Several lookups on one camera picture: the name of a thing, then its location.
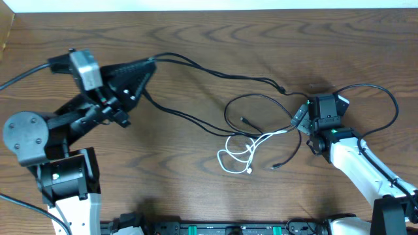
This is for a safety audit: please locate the white cable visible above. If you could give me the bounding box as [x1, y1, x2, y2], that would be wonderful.
[217, 129, 290, 175]

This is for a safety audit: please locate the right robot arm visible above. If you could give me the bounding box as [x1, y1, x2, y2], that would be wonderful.
[291, 94, 417, 235]

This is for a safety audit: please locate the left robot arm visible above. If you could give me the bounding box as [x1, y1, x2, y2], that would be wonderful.
[3, 50, 156, 234]

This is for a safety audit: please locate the cardboard panel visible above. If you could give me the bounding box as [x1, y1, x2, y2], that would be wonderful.
[0, 0, 15, 59]

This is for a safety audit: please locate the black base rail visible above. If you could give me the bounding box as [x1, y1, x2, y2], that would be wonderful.
[101, 211, 376, 235]

